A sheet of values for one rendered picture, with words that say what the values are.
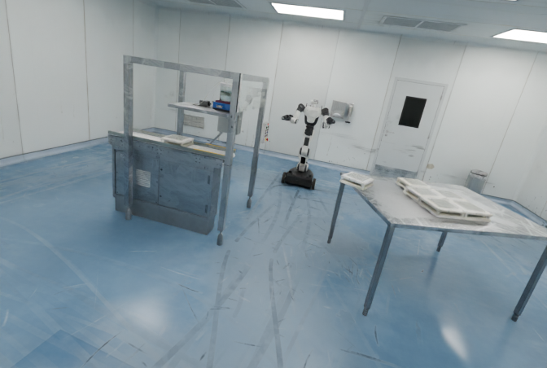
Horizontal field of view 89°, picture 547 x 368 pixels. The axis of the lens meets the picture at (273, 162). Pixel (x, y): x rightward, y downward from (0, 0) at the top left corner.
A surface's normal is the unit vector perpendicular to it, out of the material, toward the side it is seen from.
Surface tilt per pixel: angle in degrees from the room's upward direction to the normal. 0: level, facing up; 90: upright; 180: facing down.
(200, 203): 90
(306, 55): 90
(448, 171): 90
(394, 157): 90
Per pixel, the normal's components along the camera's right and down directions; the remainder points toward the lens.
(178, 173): -0.23, 0.25
